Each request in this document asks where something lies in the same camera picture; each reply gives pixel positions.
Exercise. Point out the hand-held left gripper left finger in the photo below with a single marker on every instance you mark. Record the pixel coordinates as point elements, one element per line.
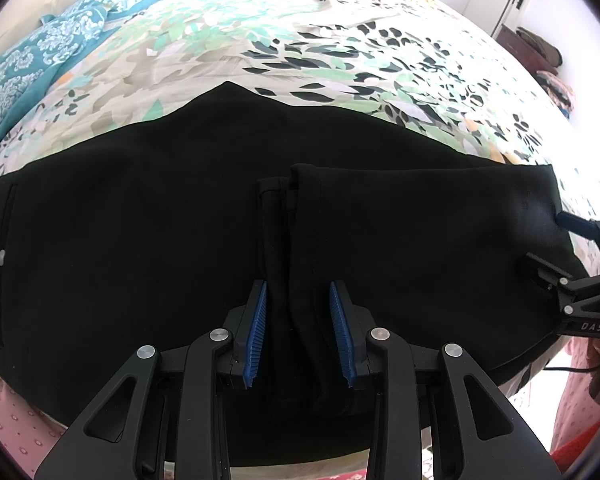
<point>255,330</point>

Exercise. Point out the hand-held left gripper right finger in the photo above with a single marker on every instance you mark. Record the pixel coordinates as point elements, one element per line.
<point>341,330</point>

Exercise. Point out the black pants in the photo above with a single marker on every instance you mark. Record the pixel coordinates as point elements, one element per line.
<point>130,240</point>

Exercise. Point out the pink dotted cloth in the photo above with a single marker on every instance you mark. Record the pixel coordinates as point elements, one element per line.
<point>577,410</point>
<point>10,420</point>

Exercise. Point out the olive green bag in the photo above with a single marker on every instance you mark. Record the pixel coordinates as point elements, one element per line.
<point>540,42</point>

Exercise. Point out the dark wooden cabinet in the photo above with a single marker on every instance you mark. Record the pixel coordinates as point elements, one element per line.
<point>510,40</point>

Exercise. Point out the floral bedsheet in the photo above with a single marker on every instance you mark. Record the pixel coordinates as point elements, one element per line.
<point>280,35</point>

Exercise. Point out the large teal patterned pillow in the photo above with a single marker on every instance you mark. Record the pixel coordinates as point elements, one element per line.
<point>20,70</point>

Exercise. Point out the cream headboard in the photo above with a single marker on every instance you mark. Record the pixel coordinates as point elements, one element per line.
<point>25,15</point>

